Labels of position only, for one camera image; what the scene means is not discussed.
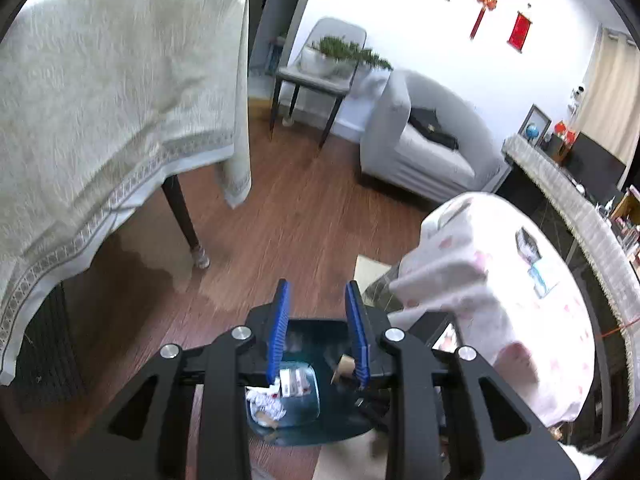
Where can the grey armchair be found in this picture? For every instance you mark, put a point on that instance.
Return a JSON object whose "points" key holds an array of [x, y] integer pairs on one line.
{"points": [[430, 160]]}

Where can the open cardboard box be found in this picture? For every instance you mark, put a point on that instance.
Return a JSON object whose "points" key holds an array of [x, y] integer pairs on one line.
{"points": [[630, 220]]}

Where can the flat cardboard piece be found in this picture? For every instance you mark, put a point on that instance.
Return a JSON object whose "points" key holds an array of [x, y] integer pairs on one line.
{"points": [[260, 110]]}

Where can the blue and white plastic packet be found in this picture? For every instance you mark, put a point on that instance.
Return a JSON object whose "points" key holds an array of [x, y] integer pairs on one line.
{"points": [[544, 279]]}

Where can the red wall scroll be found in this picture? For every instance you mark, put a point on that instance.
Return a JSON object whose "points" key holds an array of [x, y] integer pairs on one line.
{"points": [[520, 30]]}

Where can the beige curtain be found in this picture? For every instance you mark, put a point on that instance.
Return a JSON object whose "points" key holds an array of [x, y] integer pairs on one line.
{"points": [[612, 100]]}

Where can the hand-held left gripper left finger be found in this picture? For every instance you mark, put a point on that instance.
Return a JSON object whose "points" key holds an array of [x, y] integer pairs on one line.
{"points": [[277, 340]]}

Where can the dark blue trash bin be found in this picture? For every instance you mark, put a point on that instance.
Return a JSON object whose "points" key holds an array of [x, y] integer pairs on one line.
{"points": [[332, 412]]}

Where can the black monitor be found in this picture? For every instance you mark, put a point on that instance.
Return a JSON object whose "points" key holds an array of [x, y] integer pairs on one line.
{"points": [[595, 165]]}

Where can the black floor mat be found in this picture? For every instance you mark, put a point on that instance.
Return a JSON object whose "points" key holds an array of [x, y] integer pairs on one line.
{"points": [[47, 345]]}

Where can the black and white packet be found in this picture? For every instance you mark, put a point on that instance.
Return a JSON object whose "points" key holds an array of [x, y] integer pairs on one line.
{"points": [[530, 245]]}

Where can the red ornaments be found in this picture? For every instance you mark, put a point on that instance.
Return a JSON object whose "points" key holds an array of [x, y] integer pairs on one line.
{"points": [[565, 131]]}

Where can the red and white carton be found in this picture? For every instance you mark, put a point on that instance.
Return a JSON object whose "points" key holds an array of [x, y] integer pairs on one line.
{"points": [[294, 381]]}

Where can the pink printed tablecloth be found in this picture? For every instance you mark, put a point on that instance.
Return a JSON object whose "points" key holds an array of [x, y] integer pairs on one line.
{"points": [[500, 310]]}

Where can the white paper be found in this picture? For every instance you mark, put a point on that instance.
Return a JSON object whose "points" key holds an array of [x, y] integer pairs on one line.
{"points": [[265, 400]]}

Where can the grey chair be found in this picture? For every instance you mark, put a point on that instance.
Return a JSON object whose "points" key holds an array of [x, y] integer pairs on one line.
{"points": [[320, 77]]}

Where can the picture frame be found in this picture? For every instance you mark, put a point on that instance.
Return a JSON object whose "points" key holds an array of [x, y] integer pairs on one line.
{"points": [[542, 117]]}

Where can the white security camera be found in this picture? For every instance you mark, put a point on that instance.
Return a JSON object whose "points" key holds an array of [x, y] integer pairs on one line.
{"points": [[578, 97]]}

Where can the grey door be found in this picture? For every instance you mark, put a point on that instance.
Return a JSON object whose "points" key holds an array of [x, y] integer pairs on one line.
{"points": [[272, 10]]}

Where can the small brown box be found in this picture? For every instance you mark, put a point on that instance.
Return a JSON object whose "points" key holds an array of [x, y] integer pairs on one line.
{"points": [[556, 149]]}

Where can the small blue globe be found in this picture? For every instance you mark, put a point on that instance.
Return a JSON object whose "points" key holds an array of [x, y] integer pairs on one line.
{"points": [[532, 132]]}

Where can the brown cardboard piece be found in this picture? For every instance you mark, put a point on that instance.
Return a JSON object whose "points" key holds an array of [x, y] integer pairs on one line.
{"points": [[344, 369]]}

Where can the dark wooden table leg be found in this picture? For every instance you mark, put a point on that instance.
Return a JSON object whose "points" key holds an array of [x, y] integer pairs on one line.
{"points": [[185, 220]]}

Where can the potted green plant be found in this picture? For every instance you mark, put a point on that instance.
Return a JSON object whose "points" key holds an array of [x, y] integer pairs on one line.
{"points": [[375, 60], [325, 50]]}

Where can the black bag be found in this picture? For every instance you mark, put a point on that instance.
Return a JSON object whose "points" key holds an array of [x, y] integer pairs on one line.
{"points": [[432, 127]]}

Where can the table with beige cloth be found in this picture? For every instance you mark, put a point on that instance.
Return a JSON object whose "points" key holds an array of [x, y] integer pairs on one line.
{"points": [[110, 110]]}

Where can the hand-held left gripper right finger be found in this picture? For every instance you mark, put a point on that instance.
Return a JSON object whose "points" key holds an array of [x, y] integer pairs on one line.
{"points": [[359, 345]]}

